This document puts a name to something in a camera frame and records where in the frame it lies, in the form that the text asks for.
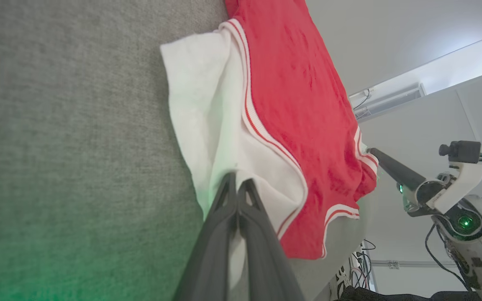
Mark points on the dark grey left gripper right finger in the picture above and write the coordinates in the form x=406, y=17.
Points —
x=262, y=259

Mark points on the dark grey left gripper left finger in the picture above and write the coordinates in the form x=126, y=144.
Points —
x=214, y=251

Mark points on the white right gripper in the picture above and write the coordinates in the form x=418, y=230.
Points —
x=427, y=194

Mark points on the red and white basketball jersey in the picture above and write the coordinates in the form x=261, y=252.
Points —
x=291, y=104

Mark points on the black fabric bundle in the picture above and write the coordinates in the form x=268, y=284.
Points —
x=391, y=294

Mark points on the grey fabric sofa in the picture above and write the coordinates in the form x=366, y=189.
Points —
x=78, y=125

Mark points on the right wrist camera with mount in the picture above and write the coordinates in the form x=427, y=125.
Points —
x=462, y=175

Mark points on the wall air conditioner unit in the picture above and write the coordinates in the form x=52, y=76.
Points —
x=391, y=102

